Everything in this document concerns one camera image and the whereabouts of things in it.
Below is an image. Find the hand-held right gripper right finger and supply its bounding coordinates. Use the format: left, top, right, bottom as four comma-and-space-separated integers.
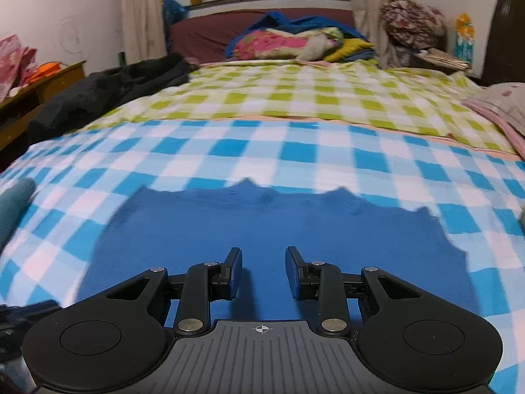
285, 246, 423, 334

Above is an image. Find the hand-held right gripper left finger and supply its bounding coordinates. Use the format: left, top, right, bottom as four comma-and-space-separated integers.
104, 247, 243, 336

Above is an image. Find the blue yellow-striped knit sweater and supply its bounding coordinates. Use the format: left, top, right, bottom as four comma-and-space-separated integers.
76, 177, 468, 325

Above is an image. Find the teal cloth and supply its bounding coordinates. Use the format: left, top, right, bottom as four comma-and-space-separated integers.
0, 178, 37, 251

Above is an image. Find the blue checkered plastic sheet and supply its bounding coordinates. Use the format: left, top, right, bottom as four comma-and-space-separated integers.
0, 117, 525, 394

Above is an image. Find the black jacket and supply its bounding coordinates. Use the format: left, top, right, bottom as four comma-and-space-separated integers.
27, 53, 201, 144

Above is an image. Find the pink floral quilt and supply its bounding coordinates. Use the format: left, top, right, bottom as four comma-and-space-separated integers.
234, 29, 341, 61

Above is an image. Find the yellow cloth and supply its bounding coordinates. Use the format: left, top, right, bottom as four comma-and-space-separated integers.
324, 38, 376, 63

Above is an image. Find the maroon bed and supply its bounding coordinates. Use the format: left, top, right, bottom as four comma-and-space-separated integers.
169, 6, 357, 64

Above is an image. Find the wooden desk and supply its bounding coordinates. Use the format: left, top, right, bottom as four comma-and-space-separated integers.
0, 59, 87, 150

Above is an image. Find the orange cloth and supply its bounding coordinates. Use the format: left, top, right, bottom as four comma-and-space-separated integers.
29, 61, 64, 85

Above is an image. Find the pile of colourful bedding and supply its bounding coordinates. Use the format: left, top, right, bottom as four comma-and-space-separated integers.
225, 11, 376, 60

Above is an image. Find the pink floral fabric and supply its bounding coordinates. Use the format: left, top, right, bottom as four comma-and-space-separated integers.
0, 35, 37, 101

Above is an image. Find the stack of papers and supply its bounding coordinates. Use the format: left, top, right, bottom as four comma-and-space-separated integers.
414, 47, 472, 70

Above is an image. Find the blue plastic bag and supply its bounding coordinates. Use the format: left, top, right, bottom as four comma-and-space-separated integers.
162, 0, 189, 52

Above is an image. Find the white red-dotted pillow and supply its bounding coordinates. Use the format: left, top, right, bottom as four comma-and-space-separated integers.
473, 82, 525, 126

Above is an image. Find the brown floral cloth bundle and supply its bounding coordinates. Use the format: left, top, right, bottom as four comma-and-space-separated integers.
378, 0, 448, 50

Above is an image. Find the blue and yellow package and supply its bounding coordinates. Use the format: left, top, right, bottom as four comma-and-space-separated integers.
453, 12, 476, 60

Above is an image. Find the dark wooden headboard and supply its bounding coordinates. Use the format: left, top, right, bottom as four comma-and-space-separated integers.
482, 0, 525, 88

